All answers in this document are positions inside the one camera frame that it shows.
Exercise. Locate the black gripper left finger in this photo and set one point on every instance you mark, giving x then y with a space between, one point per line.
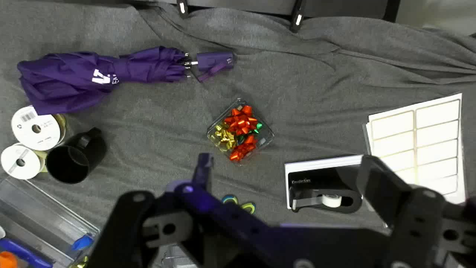
202 171

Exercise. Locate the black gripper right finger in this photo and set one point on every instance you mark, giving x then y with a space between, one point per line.
381 186

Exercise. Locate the clear box of gift bows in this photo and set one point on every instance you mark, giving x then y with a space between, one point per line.
239 131

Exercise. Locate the black tape dispenser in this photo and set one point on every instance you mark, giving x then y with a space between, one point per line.
317 190

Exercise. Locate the white flat box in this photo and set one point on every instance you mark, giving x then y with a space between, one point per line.
317 162

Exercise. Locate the white label sheet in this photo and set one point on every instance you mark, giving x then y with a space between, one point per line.
425 134

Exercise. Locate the blue item in clear box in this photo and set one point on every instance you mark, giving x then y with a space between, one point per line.
82 242

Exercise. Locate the purple cloth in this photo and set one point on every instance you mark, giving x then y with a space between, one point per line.
74 82

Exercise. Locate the long clear plastic box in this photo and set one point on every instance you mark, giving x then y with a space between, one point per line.
39 217

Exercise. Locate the large white ribbon spool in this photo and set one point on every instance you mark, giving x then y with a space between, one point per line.
37 128

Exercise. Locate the small white ribbon spool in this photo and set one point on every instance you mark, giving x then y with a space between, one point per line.
21 160

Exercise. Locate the orange crumpled cloth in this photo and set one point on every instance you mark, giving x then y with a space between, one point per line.
6 259

